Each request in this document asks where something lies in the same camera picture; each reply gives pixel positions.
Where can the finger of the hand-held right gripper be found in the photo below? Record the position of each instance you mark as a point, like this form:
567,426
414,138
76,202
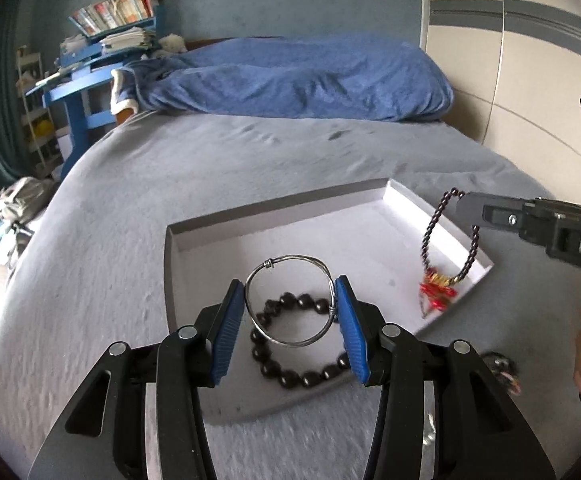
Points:
490,215

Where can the row of books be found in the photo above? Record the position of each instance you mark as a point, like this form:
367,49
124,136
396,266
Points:
113,10

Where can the grey bag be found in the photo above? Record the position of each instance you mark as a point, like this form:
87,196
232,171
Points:
18,205

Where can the white plush toy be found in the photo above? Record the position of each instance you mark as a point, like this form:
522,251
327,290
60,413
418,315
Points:
174,43

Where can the white wardrobe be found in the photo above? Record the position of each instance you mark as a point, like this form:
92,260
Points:
510,60

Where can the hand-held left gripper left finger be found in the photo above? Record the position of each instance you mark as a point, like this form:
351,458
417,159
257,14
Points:
226,337

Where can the blue blanket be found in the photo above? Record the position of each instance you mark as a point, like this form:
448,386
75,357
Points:
295,75

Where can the stack of papers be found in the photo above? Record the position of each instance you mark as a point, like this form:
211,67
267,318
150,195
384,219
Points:
125,39

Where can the white storage rack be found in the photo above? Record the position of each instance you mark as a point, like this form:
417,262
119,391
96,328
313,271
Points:
33,110

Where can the blue shelf with books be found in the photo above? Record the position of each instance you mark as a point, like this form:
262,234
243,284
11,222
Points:
78,110

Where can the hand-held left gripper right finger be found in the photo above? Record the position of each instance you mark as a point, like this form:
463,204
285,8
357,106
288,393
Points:
354,332

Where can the white shallow tray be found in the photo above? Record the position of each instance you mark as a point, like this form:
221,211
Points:
320,240

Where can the dark beaded jewelry piece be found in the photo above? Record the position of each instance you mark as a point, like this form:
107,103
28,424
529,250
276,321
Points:
501,371

